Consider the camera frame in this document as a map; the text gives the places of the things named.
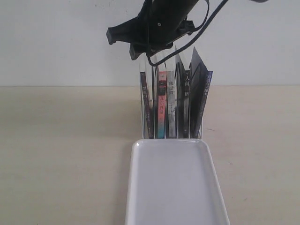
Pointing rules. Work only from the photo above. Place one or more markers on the black book white characters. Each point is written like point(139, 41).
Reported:
point(183, 97)

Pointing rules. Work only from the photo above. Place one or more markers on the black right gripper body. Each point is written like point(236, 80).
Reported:
point(155, 28)

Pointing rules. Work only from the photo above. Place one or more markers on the white plastic tray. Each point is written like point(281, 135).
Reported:
point(173, 182)

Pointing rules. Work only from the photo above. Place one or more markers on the black book gold bamboo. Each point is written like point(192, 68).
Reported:
point(147, 110)

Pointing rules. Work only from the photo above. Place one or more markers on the dark blue book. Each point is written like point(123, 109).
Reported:
point(200, 85)

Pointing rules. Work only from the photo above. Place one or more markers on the red teal spine book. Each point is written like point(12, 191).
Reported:
point(161, 91)

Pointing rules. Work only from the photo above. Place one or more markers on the grey white book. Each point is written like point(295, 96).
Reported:
point(171, 104)

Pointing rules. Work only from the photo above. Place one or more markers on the white wire book rack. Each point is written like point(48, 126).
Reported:
point(169, 65)

